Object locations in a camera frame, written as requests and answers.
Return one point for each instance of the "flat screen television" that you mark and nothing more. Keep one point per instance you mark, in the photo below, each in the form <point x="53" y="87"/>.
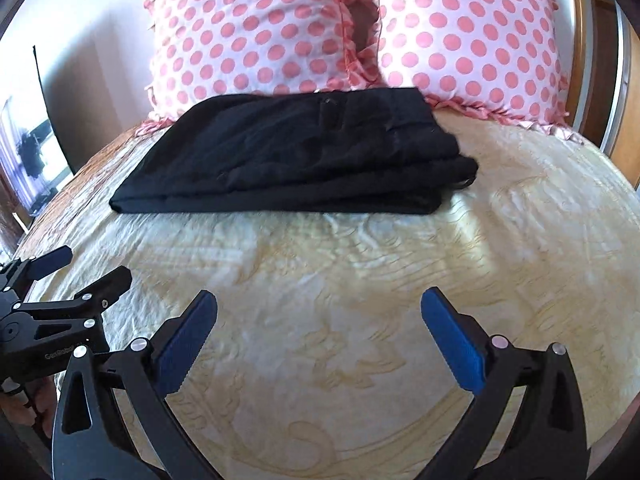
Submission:
<point x="47" y="125"/>

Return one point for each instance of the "cream patterned bedspread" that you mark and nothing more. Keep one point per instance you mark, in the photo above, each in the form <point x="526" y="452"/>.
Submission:
<point x="350" y="270"/>

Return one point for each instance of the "black pants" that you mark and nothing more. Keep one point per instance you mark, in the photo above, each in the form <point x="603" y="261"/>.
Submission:
<point x="300" y="160"/>

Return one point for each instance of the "pink polka dot pillow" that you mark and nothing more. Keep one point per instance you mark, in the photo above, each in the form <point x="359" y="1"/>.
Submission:
<point x="475" y="45"/>
<point x="250" y="35"/>

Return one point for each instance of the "person's left hand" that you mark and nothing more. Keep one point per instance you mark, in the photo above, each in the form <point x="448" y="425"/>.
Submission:
<point x="32" y="410"/>

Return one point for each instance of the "wooden wardrobe door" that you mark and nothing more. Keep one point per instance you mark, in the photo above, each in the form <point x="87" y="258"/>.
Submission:
<point x="607" y="85"/>

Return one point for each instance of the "wooden headboard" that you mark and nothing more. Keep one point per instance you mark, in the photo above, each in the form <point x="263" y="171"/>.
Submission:
<point x="579" y="50"/>

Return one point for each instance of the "wooden television cabinet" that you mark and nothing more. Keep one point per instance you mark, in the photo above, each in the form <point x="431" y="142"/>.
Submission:
<point x="12" y="220"/>

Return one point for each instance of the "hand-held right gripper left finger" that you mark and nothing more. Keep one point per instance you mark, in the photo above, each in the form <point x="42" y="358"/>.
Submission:
<point x="187" y="340"/>

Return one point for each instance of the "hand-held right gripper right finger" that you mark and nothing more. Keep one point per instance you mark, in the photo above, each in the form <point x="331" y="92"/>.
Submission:
<point x="452" y="340"/>

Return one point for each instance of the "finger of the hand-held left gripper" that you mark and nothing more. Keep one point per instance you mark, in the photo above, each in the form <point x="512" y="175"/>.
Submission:
<point x="107" y="285"/>
<point x="45" y="262"/>

